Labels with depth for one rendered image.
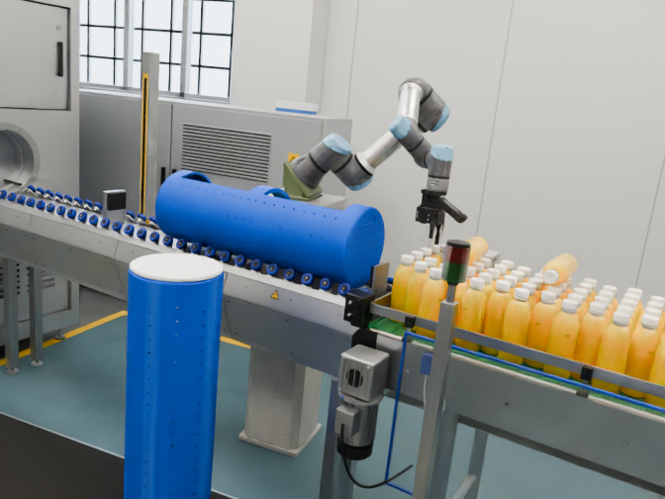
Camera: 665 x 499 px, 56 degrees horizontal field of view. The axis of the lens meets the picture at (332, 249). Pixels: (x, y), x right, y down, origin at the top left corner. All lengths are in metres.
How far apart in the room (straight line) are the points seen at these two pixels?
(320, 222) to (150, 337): 0.65
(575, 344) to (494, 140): 3.13
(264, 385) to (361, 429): 1.04
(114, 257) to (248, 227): 0.76
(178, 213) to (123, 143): 2.17
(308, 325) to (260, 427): 0.92
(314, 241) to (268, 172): 1.92
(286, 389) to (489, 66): 2.92
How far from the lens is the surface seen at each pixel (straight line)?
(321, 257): 2.07
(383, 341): 1.91
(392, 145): 2.60
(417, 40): 4.94
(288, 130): 3.87
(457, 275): 1.59
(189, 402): 2.00
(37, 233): 3.19
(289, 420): 2.89
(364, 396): 1.85
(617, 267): 4.86
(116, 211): 2.95
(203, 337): 1.93
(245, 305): 2.31
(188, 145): 4.24
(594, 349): 1.82
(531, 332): 1.85
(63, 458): 2.70
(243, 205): 2.26
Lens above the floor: 1.59
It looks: 14 degrees down
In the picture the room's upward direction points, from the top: 6 degrees clockwise
